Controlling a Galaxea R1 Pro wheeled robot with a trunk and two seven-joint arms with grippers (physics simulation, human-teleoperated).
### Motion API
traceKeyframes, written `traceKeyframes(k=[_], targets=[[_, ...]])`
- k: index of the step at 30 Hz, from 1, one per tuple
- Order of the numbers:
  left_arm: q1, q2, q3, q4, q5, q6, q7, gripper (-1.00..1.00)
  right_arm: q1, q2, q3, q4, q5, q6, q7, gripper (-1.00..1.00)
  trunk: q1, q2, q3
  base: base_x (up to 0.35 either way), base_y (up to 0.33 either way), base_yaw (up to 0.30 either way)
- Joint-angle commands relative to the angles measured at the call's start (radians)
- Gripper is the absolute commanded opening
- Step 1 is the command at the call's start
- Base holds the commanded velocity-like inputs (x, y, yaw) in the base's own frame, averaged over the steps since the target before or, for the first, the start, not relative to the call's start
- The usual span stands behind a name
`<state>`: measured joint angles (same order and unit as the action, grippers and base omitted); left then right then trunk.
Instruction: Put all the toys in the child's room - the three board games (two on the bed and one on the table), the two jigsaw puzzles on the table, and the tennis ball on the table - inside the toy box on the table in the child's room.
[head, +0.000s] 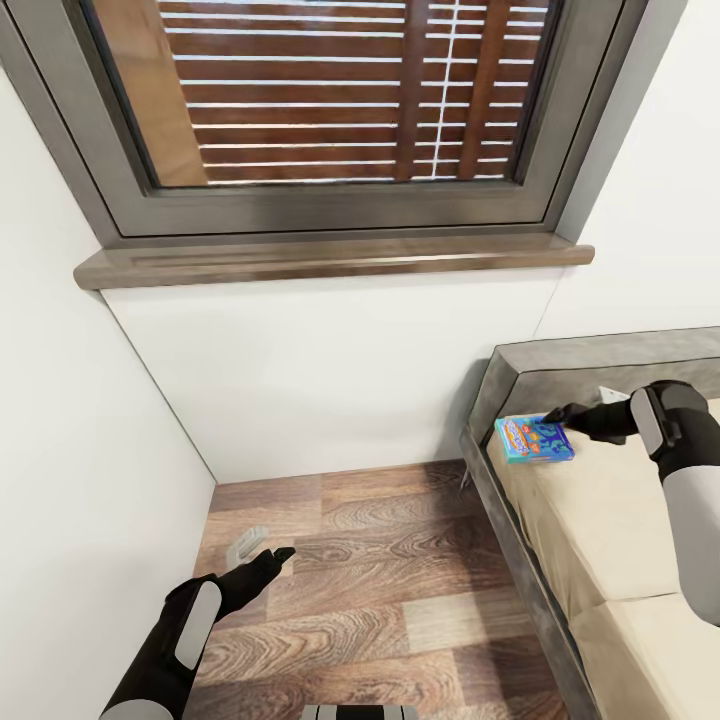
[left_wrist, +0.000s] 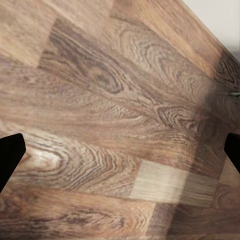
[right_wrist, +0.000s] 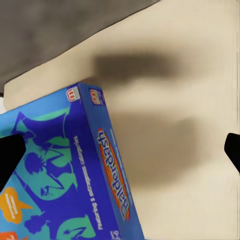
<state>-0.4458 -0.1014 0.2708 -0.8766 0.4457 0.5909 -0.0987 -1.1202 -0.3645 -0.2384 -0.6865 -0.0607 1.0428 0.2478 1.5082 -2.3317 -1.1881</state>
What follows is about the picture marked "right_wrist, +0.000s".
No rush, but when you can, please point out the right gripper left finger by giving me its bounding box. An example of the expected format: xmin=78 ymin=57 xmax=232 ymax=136
xmin=0 ymin=133 xmax=26 ymax=193

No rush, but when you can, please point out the board game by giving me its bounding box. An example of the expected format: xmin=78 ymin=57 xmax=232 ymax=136
xmin=0 ymin=82 xmax=145 ymax=240

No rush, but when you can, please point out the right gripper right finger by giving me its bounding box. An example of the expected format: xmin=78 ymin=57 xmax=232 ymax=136
xmin=224 ymin=133 xmax=240 ymax=173

